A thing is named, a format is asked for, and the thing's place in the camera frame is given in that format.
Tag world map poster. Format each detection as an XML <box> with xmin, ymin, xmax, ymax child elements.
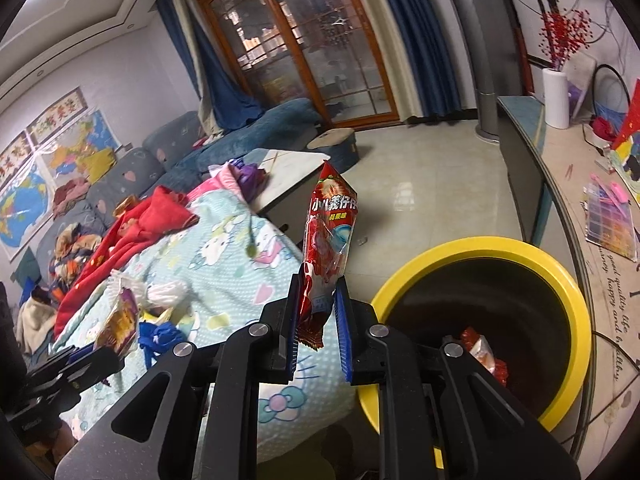
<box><xmin>0</xmin><ymin>107</ymin><xmax>121</xmax><ymax>261</ymax></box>

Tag yellow-rimmed black trash bin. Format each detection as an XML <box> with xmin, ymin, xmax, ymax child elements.
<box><xmin>357</xmin><ymin>236</ymin><xmax>593</xmax><ymax>468</ymax></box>

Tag purple cloth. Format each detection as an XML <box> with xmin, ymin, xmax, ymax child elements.
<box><xmin>235</xmin><ymin>160</ymin><xmax>271</xmax><ymax>201</ymax></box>

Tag yellow cloth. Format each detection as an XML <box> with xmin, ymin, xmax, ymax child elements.
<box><xmin>87</xmin><ymin>147</ymin><xmax>118</xmax><ymax>181</ymax></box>

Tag dark red cloth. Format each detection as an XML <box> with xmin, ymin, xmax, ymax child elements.
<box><xmin>52</xmin><ymin>177</ymin><xmax>91</xmax><ymax>216</ymax></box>

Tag white-topped coffee table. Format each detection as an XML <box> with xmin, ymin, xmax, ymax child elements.
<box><xmin>240</xmin><ymin>147</ymin><xmax>333</xmax><ymax>241</ymax></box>

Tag cartoon printed blanket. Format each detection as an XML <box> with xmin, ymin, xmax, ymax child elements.
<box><xmin>50</xmin><ymin>180</ymin><xmax>361</xmax><ymax>463</ymax></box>

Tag cream garment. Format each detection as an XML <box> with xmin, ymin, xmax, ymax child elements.
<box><xmin>15</xmin><ymin>287</ymin><xmax>56</xmax><ymax>356</ymax></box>

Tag orange snack packet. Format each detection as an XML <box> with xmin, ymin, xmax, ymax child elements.
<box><xmin>94</xmin><ymin>285</ymin><xmax>141</xmax><ymax>358</ymax></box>

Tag blue plush blanket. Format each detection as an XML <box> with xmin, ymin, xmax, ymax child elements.
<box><xmin>165</xmin><ymin>97</ymin><xmax>323</xmax><ymax>186</ymax></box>

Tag bead sorting tray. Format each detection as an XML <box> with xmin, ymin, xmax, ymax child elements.
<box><xmin>582</xmin><ymin>185</ymin><xmax>640</xmax><ymax>261</ymax></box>

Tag red white wrapper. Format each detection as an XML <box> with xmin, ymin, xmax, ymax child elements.
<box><xmin>459</xmin><ymin>326</ymin><xmax>510</xmax><ymax>386</ymax></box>

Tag blue curtain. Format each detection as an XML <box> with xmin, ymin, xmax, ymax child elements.
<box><xmin>156</xmin><ymin>0</ymin><xmax>263</xmax><ymax>131</ymax></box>
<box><xmin>367</xmin><ymin>0</ymin><xmax>463</xmax><ymax>118</ymax></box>

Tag white crumpled plastic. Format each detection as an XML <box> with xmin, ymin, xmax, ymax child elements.
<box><xmin>132</xmin><ymin>280</ymin><xmax>191</xmax><ymax>311</ymax></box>

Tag pink tool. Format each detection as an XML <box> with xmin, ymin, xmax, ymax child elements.
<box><xmin>590</xmin><ymin>172</ymin><xmax>628</xmax><ymax>203</ymax></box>

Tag grey-blue sofa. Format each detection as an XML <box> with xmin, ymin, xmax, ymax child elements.
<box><xmin>10</xmin><ymin>110</ymin><xmax>206</xmax><ymax>311</ymax></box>

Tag wooden sliding glass door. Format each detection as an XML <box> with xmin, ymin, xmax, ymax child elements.
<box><xmin>187</xmin><ymin>0</ymin><xmax>401</xmax><ymax>128</ymax></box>

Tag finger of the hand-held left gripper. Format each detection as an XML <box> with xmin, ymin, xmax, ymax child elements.
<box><xmin>55</xmin><ymin>344</ymin><xmax>128</xmax><ymax>391</ymax></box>

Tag red hanging strip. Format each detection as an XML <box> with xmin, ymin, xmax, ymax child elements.
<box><xmin>517</xmin><ymin>35</ymin><xmax>535</xmax><ymax>96</ymax></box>

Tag blue basket with black handle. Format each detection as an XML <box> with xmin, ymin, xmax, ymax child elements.
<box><xmin>590</xmin><ymin>64</ymin><xmax>632</xmax><ymax>138</ymax></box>

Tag white vase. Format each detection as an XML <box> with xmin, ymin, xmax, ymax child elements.
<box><xmin>542</xmin><ymin>67</ymin><xmax>571</xmax><ymax>128</ymax></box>

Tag pile of clothes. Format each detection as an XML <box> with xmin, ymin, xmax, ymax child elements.
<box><xmin>50</xmin><ymin>222</ymin><xmax>101</xmax><ymax>281</ymax></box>

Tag blue round stool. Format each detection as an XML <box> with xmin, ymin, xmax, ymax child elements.
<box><xmin>306</xmin><ymin>129</ymin><xmax>360</xmax><ymax>166</ymax></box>

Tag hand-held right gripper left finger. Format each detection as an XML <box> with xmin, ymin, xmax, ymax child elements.
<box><xmin>55</xmin><ymin>272</ymin><xmax>302</xmax><ymax>480</ymax></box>

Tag red snack packet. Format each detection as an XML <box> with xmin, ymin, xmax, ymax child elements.
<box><xmin>296</xmin><ymin>161</ymin><xmax>358</xmax><ymax>350</ymax></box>

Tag blue crumpled wrapper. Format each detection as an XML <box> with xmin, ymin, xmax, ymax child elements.
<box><xmin>137</xmin><ymin>320</ymin><xmax>181</xmax><ymax>371</ymax></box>

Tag long cabinet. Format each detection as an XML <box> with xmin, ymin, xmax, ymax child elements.
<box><xmin>497</xmin><ymin>95</ymin><xmax>640</xmax><ymax>461</ymax></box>

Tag grey tower air conditioner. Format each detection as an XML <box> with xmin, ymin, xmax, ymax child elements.
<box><xmin>437</xmin><ymin>0</ymin><xmax>508</xmax><ymax>143</ymax></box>

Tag framed embroidery picture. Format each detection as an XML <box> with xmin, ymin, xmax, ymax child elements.
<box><xmin>25</xmin><ymin>87</ymin><xmax>88</xmax><ymax>143</ymax></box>

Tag white framed picture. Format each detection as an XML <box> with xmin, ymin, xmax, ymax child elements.
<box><xmin>567</xmin><ymin>55</ymin><xmax>598</xmax><ymax>121</ymax></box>

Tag pink cloth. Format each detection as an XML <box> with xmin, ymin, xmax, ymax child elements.
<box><xmin>187</xmin><ymin>165</ymin><xmax>246</xmax><ymax>206</ymax></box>

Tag red berry branches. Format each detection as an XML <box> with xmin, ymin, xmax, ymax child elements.
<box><xmin>539</xmin><ymin>7</ymin><xmax>593</xmax><ymax>71</ymax></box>

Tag colourful painting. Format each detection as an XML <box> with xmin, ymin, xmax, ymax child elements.
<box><xmin>607</xmin><ymin>107</ymin><xmax>640</xmax><ymax>206</ymax></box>

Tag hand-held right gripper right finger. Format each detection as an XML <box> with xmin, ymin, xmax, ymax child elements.
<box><xmin>334</xmin><ymin>279</ymin><xmax>581</xmax><ymax>480</ymax></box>

